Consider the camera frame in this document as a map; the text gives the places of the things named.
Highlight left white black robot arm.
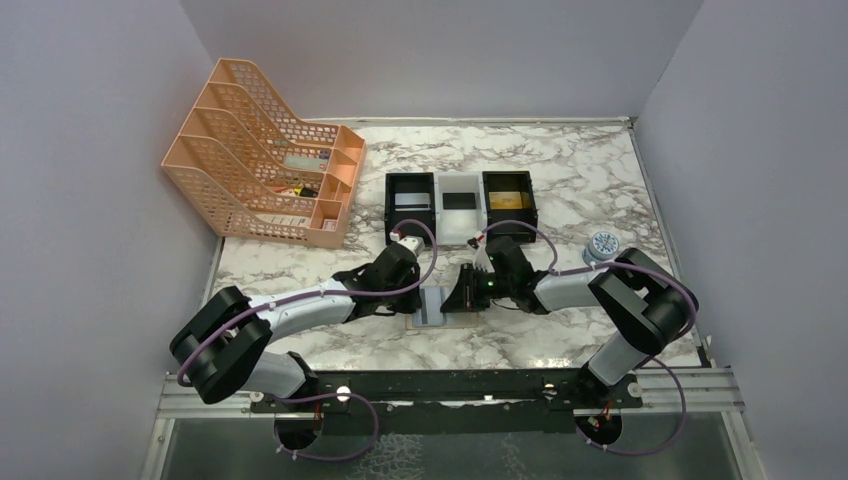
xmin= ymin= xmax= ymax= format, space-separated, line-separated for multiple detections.
xmin=169 ymin=237 xmax=424 ymax=411

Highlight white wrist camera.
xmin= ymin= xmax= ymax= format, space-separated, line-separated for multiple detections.
xmin=389 ymin=231 xmax=426 ymax=257
xmin=472 ymin=237 xmax=495 ymax=272

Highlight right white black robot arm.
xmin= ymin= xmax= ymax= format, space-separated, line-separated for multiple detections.
xmin=440 ymin=237 xmax=699 ymax=407

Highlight white middle tray bin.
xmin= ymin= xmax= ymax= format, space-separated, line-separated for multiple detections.
xmin=434 ymin=171 xmax=487 ymax=246

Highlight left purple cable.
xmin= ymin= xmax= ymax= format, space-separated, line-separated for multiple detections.
xmin=175 ymin=219 xmax=439 ymax=389

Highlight peach plastic file organizer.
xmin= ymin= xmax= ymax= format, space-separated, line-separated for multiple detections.
xmin=161 ymin=58 xmax=367 ymax=249

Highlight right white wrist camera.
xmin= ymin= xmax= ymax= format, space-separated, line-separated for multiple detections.
xmin=472 ymin=237 xmax=495 ymax=272

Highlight black left tray bin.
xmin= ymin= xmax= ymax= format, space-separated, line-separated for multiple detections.
xmin=384 ymin=172 xmax=437 ymax=245

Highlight black right tray bin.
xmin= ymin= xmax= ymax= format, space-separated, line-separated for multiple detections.
xmin=482 ymin=171 xmax=538 ymax=244

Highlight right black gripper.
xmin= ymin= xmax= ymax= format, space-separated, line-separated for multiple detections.
xmin=440 ymin=262 xmax=514 ymax=313

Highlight items in organizer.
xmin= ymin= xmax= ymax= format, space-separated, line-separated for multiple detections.
xmin=249 ymin=138 xmax=332 ymax=226

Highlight gold card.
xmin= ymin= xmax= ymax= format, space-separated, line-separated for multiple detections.
xmin=488 ymin=191 xmax=528 ymax=210

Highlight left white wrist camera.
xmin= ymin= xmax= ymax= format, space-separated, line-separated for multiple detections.
xmin=389 ymin=231 xmax=426 ymax=257

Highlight black card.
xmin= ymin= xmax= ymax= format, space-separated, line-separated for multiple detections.
xmin=442 ymin=192 xmax=477 ymax=210

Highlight black tray bin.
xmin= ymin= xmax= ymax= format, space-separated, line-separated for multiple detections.
xmin=384 ymin=172 xmax=437 ymax=245
xmin=482 ymin=171 xmax=538 ymax=244

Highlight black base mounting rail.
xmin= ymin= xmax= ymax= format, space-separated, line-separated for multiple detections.
xmin=250 ymin=368 xmax=643 ymax=436

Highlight blue white round tin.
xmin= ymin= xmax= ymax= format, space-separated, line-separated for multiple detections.
xmin=582 ymin=231 xmax=620 ymax=265

